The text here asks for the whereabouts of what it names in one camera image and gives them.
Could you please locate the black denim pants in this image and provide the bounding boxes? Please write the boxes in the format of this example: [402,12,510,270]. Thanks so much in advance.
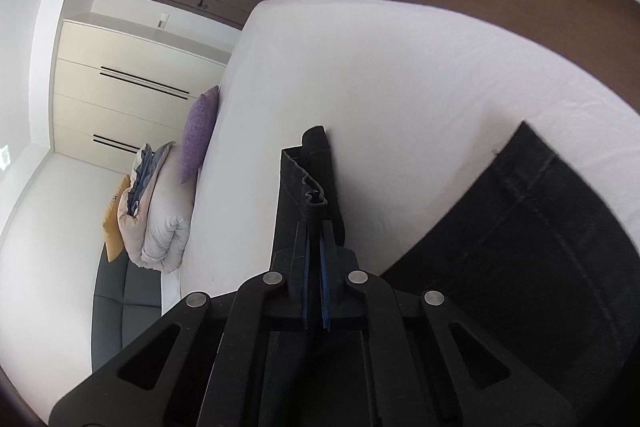
[259,124,639,426]

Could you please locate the folded beige duvet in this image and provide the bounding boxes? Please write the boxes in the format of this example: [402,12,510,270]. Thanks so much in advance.
[117,143,195,274]

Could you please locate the purple cushion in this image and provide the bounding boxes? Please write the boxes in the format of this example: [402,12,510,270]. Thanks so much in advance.
[180,86,220,183]

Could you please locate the grey upholstered headboard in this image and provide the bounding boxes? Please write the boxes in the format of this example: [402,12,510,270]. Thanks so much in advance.
[91,247,162,372]

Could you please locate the folded blue garment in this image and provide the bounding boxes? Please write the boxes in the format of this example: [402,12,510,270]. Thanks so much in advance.
[127,141,175,217]

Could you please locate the yellow pillow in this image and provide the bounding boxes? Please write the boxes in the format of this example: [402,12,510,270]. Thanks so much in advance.
[102,174,130,262]

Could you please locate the white bed mattress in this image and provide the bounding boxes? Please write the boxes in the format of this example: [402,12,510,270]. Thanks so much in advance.
[160,0,639,309]

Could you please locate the cream wardrobe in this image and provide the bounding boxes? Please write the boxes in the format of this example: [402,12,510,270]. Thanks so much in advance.
[52,13,230,172]

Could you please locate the wall light switch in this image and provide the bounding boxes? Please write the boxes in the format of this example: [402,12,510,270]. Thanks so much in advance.
[157,13,169,29]

